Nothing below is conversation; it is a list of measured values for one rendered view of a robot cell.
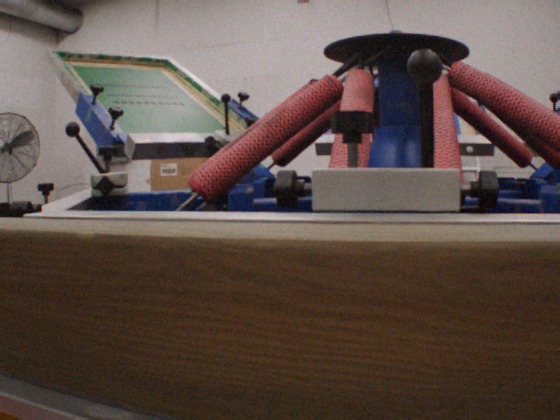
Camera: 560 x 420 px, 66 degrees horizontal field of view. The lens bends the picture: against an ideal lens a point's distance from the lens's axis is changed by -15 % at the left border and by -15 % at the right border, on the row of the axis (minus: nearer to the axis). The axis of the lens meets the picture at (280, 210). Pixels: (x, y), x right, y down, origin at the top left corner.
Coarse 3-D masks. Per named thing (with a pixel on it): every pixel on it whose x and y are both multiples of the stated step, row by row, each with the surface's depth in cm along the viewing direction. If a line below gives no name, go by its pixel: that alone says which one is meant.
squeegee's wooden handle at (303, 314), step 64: (0, 256) 17; (64, 256) 16; (128, 256) 15; (192, 256) 14; (256, 256) 14; (320, 256) 13; (384, 256) 13; (448, 256) 12; (512, 256) 12; (0, 320) 17; (64, 320) 16; (128, 320) 15; (192, 320) 14; (256, 320) 14; (320, 320) 13; (384, 320) 13; (448, 320) 12; (512, 320) 12; (64, 384) 16; (128, 384) 15; (192, 384) 15; (256, 384) 14; (320, 384) 14; (384, 384) 13; (448, 384) 13; (512, 384) 12
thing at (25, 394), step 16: (0, 384) 16; (16, 384) 17; (0, 400) 16; (16, 400) 15; (32, 400) 15; (48, 400) 16; (64, 400) 16; (80, 400) 16; (16, 416) 16; (32, 416) 15; (48, 416) 15; (64, 416) 15; (80, 416) 15; (96, 416) 15; (112, 416) 15; (128, 416) 15; (144, 416) 15
